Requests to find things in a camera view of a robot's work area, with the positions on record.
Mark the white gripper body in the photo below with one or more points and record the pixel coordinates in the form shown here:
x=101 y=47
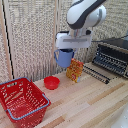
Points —
x=73 y=40

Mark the blue mug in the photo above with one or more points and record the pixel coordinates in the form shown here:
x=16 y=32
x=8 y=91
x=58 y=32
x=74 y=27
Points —
x=64 y=57

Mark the orange snack box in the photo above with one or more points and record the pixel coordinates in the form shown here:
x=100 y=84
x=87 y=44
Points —
x=74 y=70

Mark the woven folding screen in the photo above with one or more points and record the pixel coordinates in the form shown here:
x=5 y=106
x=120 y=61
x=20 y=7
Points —
x=33 y=36

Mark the black oven rack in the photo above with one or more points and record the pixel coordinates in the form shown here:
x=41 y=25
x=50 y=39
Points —
x=96 y=74

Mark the black toaster oven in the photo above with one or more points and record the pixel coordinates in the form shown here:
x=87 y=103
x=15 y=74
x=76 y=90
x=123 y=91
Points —
x=113 y=55

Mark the red bowl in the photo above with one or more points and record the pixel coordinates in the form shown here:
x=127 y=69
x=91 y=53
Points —
x=51 y=82

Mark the red shopping basket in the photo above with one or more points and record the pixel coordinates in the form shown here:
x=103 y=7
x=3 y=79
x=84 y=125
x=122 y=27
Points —
x=21 y=101

